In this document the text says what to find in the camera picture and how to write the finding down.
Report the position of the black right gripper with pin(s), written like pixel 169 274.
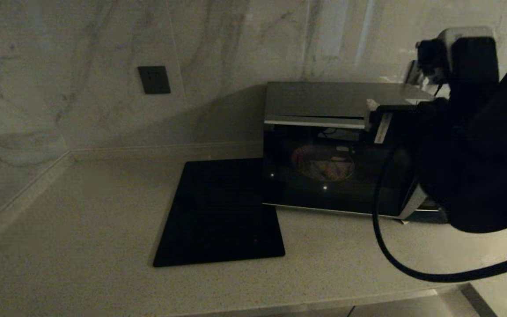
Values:
pixel 464 189

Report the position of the purple plate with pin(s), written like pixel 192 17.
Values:
pixel 324 164

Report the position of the black glass microwave door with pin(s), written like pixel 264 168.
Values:
pixel 306 193

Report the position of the black silver microwave oven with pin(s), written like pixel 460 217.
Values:
pixel 324 99

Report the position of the white power plug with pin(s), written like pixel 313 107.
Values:
pixel 427 81

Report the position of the black induction cooktop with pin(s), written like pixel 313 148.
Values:
pixel 218 211

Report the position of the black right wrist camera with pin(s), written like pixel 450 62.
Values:
pixel 394 125

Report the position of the dark wall socket with plug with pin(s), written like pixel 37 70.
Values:
pixel 412 70

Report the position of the dark single wall socket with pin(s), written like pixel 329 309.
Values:
pixel 154 80

